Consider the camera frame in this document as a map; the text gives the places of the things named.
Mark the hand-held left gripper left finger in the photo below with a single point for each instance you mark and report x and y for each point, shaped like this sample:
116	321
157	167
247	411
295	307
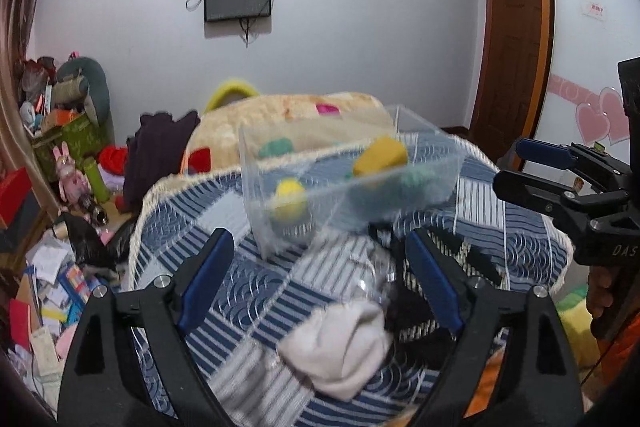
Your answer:
207	279

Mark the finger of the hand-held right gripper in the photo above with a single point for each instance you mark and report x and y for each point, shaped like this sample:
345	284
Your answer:
542	153
530	194

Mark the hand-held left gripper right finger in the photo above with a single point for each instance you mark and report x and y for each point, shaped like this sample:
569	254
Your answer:
432	279

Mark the white sock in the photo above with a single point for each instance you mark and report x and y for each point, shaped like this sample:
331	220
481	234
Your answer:
335	349

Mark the clear plastic box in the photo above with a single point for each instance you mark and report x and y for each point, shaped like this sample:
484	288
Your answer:
325	207

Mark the person's right forearm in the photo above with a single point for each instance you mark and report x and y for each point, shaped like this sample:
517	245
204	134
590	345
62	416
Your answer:
617	369

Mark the person's right hand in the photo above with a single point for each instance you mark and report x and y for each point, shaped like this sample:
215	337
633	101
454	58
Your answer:
597	292

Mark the black sock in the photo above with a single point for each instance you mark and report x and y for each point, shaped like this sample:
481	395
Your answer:
412	307

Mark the blue striped quilt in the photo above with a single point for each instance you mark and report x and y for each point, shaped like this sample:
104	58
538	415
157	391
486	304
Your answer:
260	287

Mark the teal sponge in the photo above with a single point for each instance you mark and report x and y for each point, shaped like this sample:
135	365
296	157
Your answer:
425	184

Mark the brown wooden door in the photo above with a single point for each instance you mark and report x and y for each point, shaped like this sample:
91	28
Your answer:
510	52

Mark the yellow plush toy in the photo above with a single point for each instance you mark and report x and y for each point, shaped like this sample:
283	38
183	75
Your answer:
575	332

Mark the yellow round sponge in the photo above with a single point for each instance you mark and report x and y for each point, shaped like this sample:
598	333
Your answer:
287	199

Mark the small red object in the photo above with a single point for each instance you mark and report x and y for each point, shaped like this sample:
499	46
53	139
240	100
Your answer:
199	159

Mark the black plastic bag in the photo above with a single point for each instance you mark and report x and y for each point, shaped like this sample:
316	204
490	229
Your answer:
87	239

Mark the yellow wedge sponge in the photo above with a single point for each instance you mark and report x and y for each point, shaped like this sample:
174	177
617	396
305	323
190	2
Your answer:
380	157

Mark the dark purple cloth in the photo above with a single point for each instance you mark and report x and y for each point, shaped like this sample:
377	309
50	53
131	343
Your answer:
155	152

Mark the green bottle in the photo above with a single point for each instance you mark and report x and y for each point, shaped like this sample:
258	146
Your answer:
97	182

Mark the green sponge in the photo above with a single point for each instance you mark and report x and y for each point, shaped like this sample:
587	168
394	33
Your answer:
276	148

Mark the red cloth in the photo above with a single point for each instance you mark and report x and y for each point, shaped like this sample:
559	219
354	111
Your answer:
114	161

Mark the pile of papers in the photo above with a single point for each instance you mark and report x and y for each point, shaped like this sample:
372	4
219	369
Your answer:
47	302

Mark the pink rabbit plush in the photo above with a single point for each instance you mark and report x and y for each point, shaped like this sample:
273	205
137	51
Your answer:
70	179

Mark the beige plush blanket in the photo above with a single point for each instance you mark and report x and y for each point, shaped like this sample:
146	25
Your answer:
280	117

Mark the green patterned box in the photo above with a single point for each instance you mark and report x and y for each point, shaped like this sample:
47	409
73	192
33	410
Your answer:
75	137

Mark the red box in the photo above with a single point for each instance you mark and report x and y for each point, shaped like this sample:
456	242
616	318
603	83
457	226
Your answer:
17	202

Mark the grey green neck pillow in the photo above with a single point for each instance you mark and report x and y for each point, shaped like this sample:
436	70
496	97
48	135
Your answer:
95	79

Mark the brown curtain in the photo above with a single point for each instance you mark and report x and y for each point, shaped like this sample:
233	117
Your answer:
25	7

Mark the pink heart wall stickers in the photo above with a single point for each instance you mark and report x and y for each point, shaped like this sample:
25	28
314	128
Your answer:
592	122

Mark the brown wooden door frame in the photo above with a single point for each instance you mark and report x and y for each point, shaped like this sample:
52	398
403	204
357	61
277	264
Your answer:
547	32

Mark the white wall label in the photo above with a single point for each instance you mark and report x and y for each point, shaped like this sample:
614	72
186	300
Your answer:
595	10

